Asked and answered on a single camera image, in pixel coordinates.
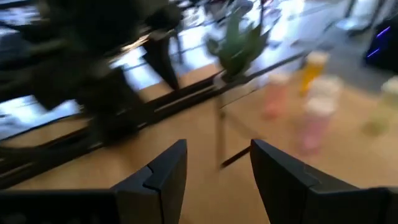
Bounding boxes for orange pill bottle white cap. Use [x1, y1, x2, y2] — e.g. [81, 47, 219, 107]
[300, 51, 330, 96]

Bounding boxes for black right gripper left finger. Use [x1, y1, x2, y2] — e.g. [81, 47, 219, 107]
[0, 139, 188, 224]

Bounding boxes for black device purple lights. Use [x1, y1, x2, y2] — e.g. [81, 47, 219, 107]
[363, 17, 398, 74]

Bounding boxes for salmon pill bottle white cap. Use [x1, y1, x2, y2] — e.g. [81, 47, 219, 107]
[262, 73, 290, 121]

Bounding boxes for pink pill bottle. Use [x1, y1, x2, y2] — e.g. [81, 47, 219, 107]
[295, 99, 338, 156]

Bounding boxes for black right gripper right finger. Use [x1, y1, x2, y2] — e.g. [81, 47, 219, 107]
[250, 139, 398, 224]

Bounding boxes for green plant white pot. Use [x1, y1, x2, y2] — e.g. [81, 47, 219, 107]
[205, 9, 271, 94]

